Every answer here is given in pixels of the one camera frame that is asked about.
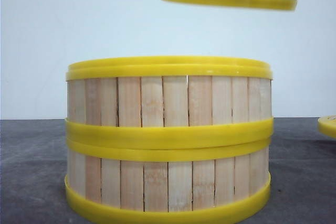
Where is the yellow woven steamer lid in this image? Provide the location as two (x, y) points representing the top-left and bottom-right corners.
(318, 115), (336, 138)

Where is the front bamboo steamer basket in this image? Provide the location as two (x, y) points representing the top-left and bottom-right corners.
(65, 148), (270, 223)

